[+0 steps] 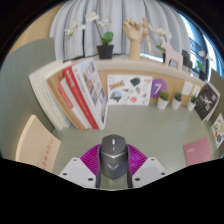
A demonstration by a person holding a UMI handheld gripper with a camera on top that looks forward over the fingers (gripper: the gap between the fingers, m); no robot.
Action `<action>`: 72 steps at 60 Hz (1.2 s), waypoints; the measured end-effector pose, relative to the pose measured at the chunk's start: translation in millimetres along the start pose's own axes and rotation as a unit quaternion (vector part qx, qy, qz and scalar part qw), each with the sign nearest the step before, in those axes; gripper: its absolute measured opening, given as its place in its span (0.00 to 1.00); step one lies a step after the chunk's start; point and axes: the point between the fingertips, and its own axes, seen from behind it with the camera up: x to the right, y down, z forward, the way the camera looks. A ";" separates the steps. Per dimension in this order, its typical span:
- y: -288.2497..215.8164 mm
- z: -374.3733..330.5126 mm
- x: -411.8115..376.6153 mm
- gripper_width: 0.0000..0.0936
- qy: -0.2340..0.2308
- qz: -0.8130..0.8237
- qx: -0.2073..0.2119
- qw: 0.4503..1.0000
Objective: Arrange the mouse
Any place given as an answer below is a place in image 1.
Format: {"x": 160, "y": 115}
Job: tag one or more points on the white cartoon sticker sheet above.
{"x": 128, "y": 90}

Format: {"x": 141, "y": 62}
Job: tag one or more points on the purple round sticker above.
{"x": 158, "y": 88}

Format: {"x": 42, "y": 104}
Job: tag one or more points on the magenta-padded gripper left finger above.
{"x": 75, "y": 170}

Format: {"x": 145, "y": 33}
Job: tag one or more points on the window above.
{"x": 200, "y": 40}

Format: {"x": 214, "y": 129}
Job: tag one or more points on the black horse figure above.
{"x": 190, "y": 62}

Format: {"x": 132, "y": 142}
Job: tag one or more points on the pink mouse pad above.
{"x": 198, "y": 151}

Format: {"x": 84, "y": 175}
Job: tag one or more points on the kraft brown book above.
{"x": 56, "y": 85}

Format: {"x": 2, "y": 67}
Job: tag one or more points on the wooden artist mannequin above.
{"x": 146, "y": 33}

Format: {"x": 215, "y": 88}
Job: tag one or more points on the food sticker sheet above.
{"x": 218, "y": 130}

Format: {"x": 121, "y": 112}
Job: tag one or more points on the black-cover book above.
{"x": 206, "y": 100}

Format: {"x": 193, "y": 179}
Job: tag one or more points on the white book with red label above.
{"x": 75, "y": 107}

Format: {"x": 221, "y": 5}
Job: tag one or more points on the wooden hand model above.
{"x": 135, "y": 43}

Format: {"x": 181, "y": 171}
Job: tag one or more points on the white wall socket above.
{"x": 196, "y": 90}
{"x": 186, "y": 88}

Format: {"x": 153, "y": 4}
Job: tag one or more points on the pink wooden horse figure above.
{"x": 173, "y": 55}

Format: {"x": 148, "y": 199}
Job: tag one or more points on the beige thin book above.
{"x": 36, "y": 143}

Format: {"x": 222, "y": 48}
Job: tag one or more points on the small plant in white pot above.
{"x": 176, "y": 104}
{"x": 191, "y": 106}
{"x": 162, "y": 104}

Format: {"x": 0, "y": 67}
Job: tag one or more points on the white illustrated-cover book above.
{"x": 95, "y": 86}

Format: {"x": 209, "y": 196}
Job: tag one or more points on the light grey curtain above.
{"x": 116, "y": 13}

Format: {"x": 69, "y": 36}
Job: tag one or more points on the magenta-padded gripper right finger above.
{"x": 150, "y": 170}

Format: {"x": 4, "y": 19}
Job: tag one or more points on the thick white book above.
{"x": 46, "y": 96}

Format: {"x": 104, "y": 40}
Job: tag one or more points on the dark grey horse figure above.
{"x": 185, "y": 57}

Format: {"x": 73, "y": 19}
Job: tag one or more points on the dark grey computer mouse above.
{"x": 113, "y": 160}

